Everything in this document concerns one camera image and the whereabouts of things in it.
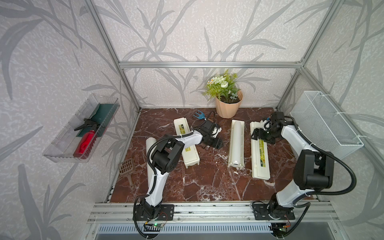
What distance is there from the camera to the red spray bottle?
0.56 metres

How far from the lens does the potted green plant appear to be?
3.13 feet

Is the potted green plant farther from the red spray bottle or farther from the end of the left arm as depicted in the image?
the red spray bottle
